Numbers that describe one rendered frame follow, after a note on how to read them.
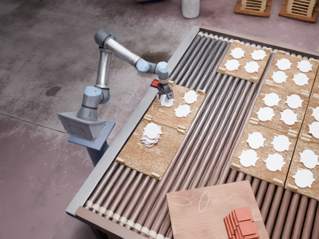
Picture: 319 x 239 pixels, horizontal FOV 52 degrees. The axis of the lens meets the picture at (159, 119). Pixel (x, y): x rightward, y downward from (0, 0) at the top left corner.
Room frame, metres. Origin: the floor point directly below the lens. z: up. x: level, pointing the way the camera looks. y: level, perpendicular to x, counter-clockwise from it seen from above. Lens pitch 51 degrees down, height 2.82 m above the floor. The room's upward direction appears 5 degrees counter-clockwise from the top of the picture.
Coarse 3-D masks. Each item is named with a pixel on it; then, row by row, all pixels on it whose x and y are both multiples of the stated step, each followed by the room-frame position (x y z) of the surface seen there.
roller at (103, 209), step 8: (208, 40) 2.42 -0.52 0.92; (200, 56) 2.23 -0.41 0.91; (192, 64) 2.12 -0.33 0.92; (184, 80) 1.94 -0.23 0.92; (128, 168) 1.15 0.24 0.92; (120, 176) 1.10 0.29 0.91; (120, 184) 1.04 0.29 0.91; (112, 192) 0.98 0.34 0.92; (112, 200) 0.94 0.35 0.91; (104, 208) 0.88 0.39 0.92
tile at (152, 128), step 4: (148, 124) 1.43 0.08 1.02; (152, 124) 1.43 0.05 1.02; (144, 128) 1.40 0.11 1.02; (148, 128) 1.40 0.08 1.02; (152, 128) 1.40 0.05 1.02; (156, 128) 1.39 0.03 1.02; (148, 132) 1.36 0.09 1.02; (152, 132) 1.36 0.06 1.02; (156, 132) 1.36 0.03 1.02; (144, 136) 1.34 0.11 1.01; (148, 136) 1.33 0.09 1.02; (152, 136) 1.33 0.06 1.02; (156, 136) 1.32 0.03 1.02
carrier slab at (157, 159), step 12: (144, 120) 1.54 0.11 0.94; (168, 132) 1.41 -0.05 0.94; (132, 144) 1.33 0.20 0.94; (144, 144) 1.32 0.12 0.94; (156, 144) 1.31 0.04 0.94; (168, 144) 1.30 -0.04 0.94; (180, 144) 1.29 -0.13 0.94; (120, 156) 1.24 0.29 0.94; (132, 156) 1.23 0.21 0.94; (144, 156) 1.22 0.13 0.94; (156, 156) 1.21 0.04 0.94; (168, 156) 1.20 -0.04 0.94; (132, 168) 1.14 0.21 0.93; (144, 168) 1.13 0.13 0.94; (156, 168) 1.12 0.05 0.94
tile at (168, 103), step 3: (165, 96) 1.75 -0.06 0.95; (162, 99) 1.72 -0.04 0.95; (165, 99) 1.72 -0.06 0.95; (168, 99) 1.72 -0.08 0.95; (171, 99) 1.71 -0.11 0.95; (162, 102) 1.69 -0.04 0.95; (165, 102) 1.68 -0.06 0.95; (168, 102) 1.68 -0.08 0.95; (171, 102) 1.68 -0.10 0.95; (162, 105) 1.66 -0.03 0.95; (165, 105) 1.66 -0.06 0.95; (168, 105) 1.65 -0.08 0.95; (171, 105) 1.65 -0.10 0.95
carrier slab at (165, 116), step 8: (176, 88) 1.84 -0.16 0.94; (184, 88) 1.83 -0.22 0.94; (176, 96) 1.75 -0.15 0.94; (200, 96) 1.72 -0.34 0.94; (152, 104) 1.69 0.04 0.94; (160, 104) 1.68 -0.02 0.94; (176, 104) 1.66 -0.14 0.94; (184, 104) 1.66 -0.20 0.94; (192, 104) 1.65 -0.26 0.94; (200, 104) 1.64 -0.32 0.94; (152, 112) 1.61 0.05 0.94; (160, 112) 1.60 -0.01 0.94; (168, 112) 1.59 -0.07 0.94; (192, 112) 1.57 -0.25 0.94; (152, 120) 1.53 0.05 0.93; (160, 120) 1.52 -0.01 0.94; (168, 120) 1.51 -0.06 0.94; (176, 120) 1.51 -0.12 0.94; (184, 120) 1.50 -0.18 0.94; (192, 120) 1.49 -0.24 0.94; (176, 128) 1.44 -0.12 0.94
